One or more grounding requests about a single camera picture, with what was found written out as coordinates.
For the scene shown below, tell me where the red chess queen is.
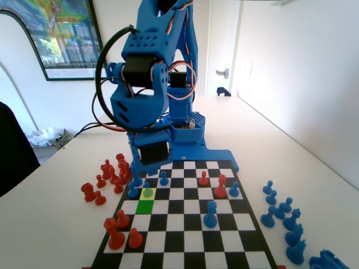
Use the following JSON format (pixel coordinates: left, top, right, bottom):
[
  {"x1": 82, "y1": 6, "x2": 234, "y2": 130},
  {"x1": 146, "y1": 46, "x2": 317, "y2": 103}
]
[{"x1": 214, "y1": 173, "x2": 228, "y2": 198}]

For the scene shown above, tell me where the blue chess queen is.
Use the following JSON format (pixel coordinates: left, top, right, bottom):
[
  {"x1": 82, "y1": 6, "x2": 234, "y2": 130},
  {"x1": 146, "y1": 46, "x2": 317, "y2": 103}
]
[{"x1": 203, "y1": 200, "x2": 219, "y2": 229}]

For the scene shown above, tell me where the red chess king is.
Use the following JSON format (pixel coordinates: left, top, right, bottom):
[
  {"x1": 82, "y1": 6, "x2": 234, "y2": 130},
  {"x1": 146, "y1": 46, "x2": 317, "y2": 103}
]
[{"x1": 103, "y1": 217, "x2": 126, "y2": 251}]

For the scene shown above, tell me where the blue chess knight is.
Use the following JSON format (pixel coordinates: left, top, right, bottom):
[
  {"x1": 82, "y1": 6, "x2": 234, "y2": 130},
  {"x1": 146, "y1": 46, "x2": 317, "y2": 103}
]
[
  {"x1": 286, "y1": 239, "x2": 307, "y2": 265},
  {"x1": 285, "y1": 223, "x2": 305, "y2": 247}
]

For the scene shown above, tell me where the blue chess rook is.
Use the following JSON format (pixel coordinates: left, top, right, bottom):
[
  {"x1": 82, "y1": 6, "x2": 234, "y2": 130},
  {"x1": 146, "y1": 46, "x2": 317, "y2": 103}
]
[{"x1": 309, "y1": 248, "x2": 353, "y2": 269}]

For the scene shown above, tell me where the blue mounting plate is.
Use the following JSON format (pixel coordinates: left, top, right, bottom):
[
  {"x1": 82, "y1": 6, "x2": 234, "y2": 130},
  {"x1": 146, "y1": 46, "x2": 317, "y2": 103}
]
[{"x1": 171, "y1": 140, "x2": 241, "y2": 173}]

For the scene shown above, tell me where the black white chessboard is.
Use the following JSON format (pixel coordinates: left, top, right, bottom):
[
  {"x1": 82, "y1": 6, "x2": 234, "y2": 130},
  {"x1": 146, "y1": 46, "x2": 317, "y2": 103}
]
[{"x1": 89, "y1": 159, "x2": 278, "y2": 269}]

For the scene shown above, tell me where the small blue printed part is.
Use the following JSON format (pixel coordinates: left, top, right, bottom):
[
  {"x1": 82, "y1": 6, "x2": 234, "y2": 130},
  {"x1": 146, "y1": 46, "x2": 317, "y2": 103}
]
[{"x1": 215, "y1": 86, "x2": 233, "y2": 98}]

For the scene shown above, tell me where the box with crumpled paper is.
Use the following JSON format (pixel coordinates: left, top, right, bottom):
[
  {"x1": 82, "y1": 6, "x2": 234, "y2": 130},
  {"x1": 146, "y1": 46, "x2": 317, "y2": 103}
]
[{"x1": 24, "y1": 126, "x2": 71, "y2": 149}]

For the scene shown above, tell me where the white door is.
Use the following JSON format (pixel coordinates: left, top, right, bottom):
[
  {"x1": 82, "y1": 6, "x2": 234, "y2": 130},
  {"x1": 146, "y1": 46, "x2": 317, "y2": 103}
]
[{"x1": 206, "y1": 0, "x2": 242, "y2": 98}]

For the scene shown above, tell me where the blue camera box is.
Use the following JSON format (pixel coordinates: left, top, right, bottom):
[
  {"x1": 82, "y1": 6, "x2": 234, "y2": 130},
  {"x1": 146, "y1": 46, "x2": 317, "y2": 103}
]
[{"x1": 170, "y1": 123, "x2": 205, "y2": 145}]

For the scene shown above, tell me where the black power cable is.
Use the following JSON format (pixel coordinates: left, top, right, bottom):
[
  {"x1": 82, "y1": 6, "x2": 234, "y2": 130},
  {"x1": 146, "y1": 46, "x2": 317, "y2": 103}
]
[{"x1": 73, "y1": 122, "x2": 113, "y2": 140}]

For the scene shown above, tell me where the thin red black wire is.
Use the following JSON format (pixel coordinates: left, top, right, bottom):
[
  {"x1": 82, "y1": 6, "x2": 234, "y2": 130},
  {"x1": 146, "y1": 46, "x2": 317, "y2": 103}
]
[{"x1": 91, "y1": 78, "x2": 135, "y2": 132}]

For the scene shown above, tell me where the white red servo wire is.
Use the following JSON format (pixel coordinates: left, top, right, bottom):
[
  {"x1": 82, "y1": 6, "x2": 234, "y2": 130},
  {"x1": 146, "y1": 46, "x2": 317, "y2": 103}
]
[{"x1": 150, "y1": 0, "x2": 197, "y2": 101}]

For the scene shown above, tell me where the thick black camera cable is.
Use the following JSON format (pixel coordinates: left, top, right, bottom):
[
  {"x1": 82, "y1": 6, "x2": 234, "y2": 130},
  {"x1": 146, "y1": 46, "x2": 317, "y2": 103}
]
[{"x1": 94, "y1": 24, "x2": 172, "y2": 132}]

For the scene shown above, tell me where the framed wall poster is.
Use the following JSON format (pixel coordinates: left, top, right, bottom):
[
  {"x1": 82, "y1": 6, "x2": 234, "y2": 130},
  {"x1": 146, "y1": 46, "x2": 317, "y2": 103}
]
[{"x1": 0, "y1": 0, "x2": 109, "y2": 82}]

